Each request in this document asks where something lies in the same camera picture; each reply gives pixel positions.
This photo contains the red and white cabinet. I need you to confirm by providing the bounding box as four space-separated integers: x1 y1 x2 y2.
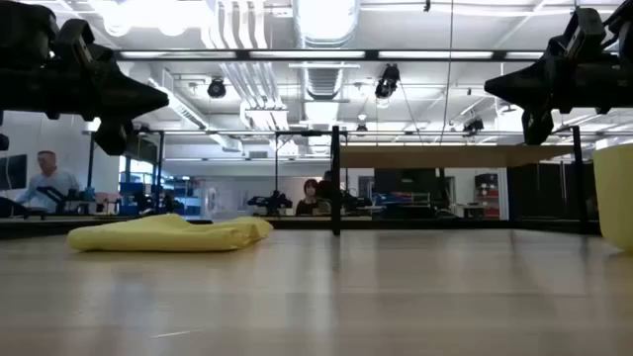
474 172 500 220

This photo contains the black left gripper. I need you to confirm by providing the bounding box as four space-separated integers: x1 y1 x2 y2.
29 18 170 123

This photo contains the black overhead light bar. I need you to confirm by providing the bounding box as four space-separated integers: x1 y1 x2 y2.
112 47 549 63

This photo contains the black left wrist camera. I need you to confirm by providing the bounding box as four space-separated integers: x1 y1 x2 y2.
92 117 136 157

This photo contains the black wall monitor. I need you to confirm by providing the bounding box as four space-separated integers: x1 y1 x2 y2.
0 153 29 192

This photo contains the wooden shelf with black legs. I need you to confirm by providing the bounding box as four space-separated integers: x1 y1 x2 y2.
329 125 590 237

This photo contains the black partition panel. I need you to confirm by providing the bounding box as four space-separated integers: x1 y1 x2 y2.
508 162 599 222

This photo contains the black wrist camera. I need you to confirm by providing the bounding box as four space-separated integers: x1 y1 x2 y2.
92 117 136 157
520 107 556 147

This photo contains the light green cup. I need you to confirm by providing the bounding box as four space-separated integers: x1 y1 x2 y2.
591 142 633 252

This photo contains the folded yellow cloth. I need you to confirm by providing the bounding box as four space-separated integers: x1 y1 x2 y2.
66 213 275 253

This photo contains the black background rig frame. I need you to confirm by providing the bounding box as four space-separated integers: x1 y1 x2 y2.
86 127 167 217
273 129 347 219

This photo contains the person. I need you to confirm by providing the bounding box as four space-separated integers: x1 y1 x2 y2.
316 170 333 202
14 150 81 215
295 178 322 217

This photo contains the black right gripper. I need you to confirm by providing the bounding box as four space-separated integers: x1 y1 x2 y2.
484 7 614 114

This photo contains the black aluminium table frame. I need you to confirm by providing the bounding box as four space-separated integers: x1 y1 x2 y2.
0 216 338 239

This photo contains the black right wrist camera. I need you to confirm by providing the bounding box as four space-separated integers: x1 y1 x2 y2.
520 107 556 147

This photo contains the silver ventilation duct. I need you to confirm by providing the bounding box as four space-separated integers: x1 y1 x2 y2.
292 0 362 103

